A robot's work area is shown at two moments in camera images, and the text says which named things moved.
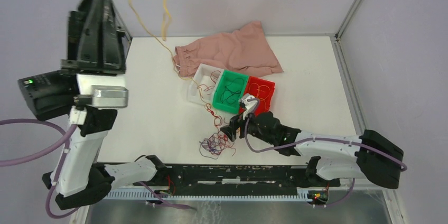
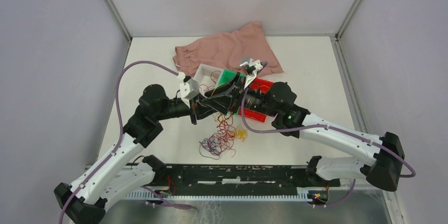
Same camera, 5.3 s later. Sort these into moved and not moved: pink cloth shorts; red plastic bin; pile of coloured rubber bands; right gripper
Moved: right gripper
Not moved: pink cloth shorts; pile of coloured rubber bands; red plastic bin
